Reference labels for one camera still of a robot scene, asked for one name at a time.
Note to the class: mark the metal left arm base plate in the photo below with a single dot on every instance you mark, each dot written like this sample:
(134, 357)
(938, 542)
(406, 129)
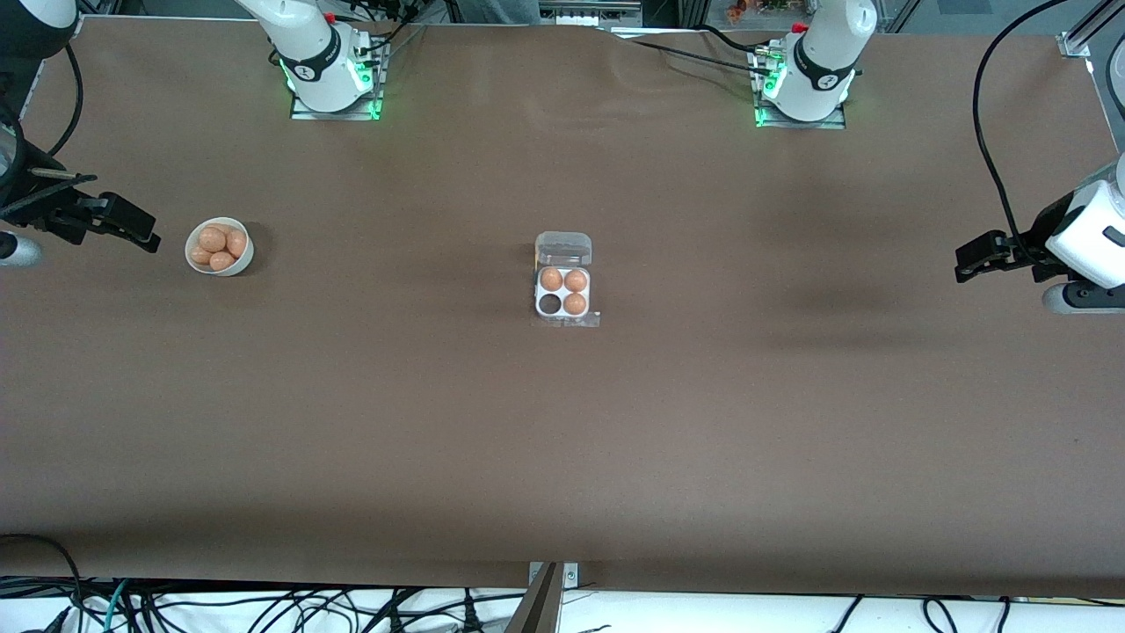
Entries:
(831, 121)

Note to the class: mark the aluminium table edge frame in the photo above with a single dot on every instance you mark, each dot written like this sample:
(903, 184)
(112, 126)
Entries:
(1112, 105)

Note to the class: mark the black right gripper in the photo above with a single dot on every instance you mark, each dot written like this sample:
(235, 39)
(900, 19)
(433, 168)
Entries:
(37, 208)

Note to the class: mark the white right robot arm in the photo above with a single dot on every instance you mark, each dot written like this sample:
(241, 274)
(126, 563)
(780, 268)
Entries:
(316, 61)

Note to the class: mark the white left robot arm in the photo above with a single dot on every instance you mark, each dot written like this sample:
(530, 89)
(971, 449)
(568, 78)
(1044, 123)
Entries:
(822, 61)

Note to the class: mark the small white bowl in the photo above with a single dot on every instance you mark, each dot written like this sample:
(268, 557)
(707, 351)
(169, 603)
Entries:
(239, 266)

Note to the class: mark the brown table cover sheet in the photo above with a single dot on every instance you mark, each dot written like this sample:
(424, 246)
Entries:
(562, 440)

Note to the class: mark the aluminium corner profile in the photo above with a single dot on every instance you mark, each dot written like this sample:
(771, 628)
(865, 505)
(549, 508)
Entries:
(1085, 35)

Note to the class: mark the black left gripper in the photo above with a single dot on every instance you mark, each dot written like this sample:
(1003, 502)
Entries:
(1042, 230)

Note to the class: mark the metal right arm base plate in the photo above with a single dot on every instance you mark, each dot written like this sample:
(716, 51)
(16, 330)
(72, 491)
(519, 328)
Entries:
(308, 112)

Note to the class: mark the clear plastic egg carton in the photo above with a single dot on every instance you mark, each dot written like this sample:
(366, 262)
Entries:
(562, 246)

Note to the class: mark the metal frame rack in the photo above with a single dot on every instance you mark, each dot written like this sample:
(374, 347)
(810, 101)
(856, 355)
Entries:
(606, 10)

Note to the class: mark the person legs in jeans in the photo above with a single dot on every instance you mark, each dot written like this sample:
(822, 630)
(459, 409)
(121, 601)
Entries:
(497, 10)

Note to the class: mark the dark camera mount pole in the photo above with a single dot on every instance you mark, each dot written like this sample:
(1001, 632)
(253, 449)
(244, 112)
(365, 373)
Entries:
(538, 611)

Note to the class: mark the small metal bracket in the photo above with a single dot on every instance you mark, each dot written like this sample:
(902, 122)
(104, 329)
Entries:
(571, 576)

